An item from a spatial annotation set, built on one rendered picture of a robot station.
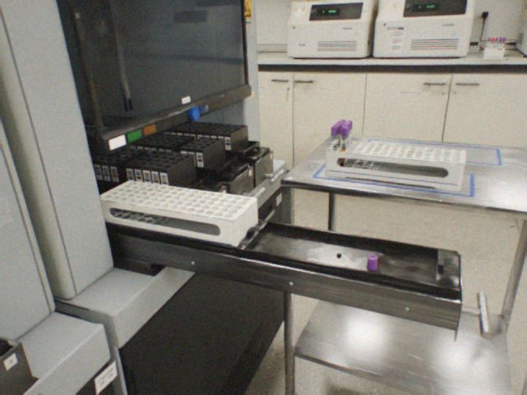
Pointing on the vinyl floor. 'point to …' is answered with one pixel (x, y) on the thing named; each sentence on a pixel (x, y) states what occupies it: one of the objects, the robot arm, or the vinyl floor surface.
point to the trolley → (317, 175)
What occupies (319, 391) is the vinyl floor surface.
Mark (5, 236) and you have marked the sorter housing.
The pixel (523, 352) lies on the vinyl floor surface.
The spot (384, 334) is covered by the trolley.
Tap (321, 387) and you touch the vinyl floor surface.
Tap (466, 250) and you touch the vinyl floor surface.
